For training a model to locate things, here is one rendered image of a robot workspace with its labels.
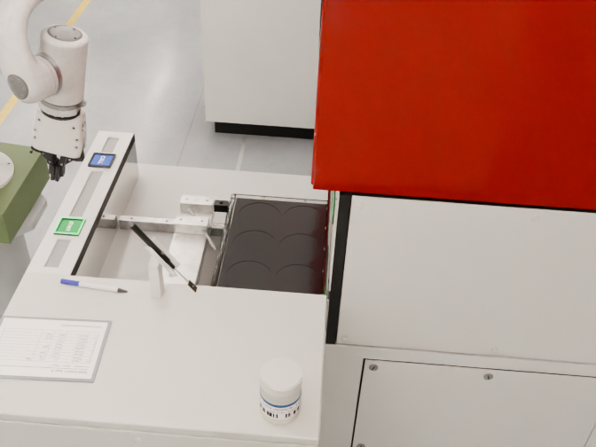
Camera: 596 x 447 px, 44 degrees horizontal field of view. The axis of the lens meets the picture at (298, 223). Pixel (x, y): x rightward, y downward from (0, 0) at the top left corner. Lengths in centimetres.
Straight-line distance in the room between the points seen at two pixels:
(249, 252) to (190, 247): 15
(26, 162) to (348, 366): 97
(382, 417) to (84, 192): 88
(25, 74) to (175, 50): 325
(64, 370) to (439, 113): 79
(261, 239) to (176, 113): 230
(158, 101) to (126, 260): 233
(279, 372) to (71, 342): 42
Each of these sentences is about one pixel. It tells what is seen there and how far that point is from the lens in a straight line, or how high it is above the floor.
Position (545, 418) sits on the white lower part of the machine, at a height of 63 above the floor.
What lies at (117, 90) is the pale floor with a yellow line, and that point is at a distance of 421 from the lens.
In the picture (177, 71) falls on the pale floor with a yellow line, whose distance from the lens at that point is 437.
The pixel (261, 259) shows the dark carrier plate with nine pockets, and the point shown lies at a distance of 168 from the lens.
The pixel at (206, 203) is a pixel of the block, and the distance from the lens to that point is 183.
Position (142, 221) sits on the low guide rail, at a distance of 188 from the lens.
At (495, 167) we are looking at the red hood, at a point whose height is 130.
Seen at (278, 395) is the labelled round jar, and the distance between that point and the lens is 124.
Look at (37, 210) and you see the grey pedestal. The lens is 202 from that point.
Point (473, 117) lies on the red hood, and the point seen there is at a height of 140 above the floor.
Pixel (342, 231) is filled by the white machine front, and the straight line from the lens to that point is 140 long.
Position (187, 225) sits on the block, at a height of 90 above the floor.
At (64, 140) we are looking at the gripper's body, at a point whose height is 121.
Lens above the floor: 202
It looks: 39 degrees down
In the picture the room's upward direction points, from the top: 3 degrees clockwise
